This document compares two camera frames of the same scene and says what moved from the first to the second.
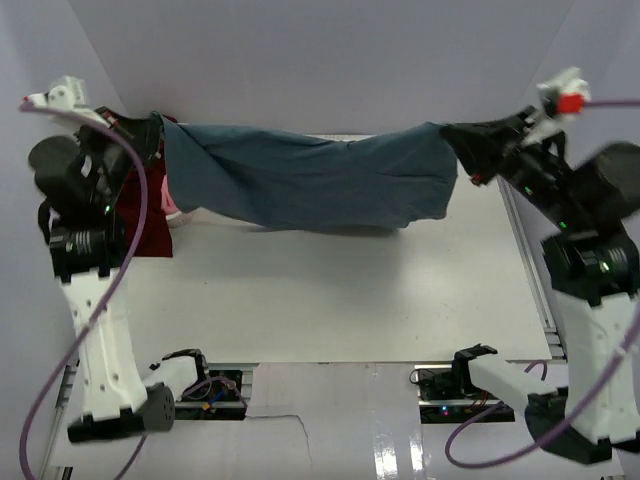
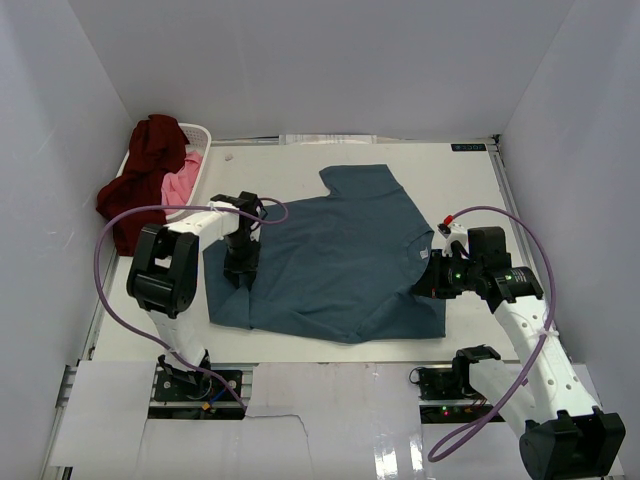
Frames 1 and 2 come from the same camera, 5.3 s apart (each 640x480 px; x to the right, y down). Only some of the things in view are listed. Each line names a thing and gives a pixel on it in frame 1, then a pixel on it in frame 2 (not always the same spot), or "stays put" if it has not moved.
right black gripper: (479, 145) → (431, 284)
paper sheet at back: (343, 137) stays put
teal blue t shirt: (287, 179) → (336, 267)
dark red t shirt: (158, 237) stays put
